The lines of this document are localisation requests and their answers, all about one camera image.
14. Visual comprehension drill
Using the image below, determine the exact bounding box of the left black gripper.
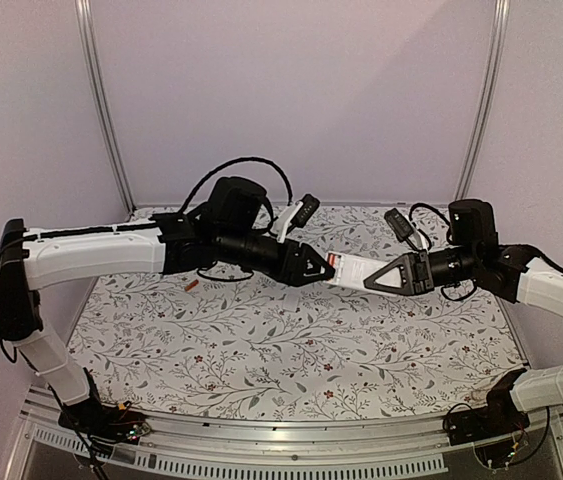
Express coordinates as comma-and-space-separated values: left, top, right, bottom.
217, 228, 337, 288

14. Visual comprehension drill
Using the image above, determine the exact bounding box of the white remote control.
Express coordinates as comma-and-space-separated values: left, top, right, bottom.
325, 252, 387, 291

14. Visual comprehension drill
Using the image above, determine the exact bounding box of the white battery cover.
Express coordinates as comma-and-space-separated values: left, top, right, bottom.
282, 293, 300, 313

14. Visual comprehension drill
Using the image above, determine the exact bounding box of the orange battery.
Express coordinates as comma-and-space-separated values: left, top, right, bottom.
185, 280, 199, 292

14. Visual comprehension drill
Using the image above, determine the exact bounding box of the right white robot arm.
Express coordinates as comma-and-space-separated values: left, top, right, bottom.
363, 199, 563, 436

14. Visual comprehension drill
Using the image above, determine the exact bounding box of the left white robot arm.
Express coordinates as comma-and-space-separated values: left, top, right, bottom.
0, 176, 335, 434

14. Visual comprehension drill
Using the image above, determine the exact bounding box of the floral patterned table mat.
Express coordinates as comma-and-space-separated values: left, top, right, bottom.
63, 203, 530, 420

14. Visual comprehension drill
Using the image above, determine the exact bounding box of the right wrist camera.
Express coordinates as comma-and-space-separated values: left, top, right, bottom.
384, 208, 414, 242

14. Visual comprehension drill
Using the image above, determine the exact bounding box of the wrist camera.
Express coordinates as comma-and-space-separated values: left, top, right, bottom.
290, 193, 320, 228
384, 208, 414, 242

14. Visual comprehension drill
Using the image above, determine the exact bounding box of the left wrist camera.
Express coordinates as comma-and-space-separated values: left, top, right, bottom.
290, 193, 320, 228

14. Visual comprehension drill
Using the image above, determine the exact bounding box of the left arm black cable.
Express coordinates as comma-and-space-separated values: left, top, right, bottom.
180, 157, 295, 211

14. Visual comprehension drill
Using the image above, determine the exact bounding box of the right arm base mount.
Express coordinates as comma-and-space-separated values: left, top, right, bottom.
442, 401, 530, 446

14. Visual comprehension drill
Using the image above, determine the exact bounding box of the right aluminium frame post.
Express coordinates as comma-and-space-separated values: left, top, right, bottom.
454, 0, 510, 200

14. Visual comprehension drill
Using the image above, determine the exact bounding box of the aluminium frame post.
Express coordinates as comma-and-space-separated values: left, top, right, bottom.
454, 0, 510, 200
74, 0, 136, 213

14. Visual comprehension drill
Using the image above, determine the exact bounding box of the front aluminium rail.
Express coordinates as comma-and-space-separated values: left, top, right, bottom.
5, 387, 563, 479

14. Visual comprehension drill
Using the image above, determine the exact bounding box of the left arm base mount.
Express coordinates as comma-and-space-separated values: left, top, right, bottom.
58, 398, 152, 444

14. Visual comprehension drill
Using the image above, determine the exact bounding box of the left aluminium frame post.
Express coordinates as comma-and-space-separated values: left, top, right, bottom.
74, 0, 136, 213

